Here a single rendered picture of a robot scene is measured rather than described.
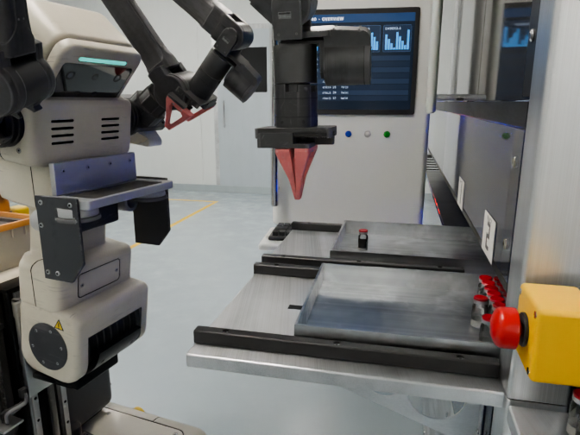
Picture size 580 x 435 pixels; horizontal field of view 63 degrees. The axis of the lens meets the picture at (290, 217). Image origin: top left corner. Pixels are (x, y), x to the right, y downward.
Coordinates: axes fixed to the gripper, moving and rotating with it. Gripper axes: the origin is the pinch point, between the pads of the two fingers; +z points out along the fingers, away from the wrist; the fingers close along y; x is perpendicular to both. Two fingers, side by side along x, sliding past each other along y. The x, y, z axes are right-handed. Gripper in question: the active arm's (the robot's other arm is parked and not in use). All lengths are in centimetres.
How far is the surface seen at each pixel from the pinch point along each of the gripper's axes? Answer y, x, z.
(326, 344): 5.1, -7.9, 18.6
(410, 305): 16.2, 11.5, 20.7
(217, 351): -9.6, -9.4, 20.3
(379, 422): 10, 100, 109
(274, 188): -25, 81, 14
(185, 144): -270, 545, 39
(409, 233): 17, 54, 20
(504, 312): 23.8, -18.7, 7.6
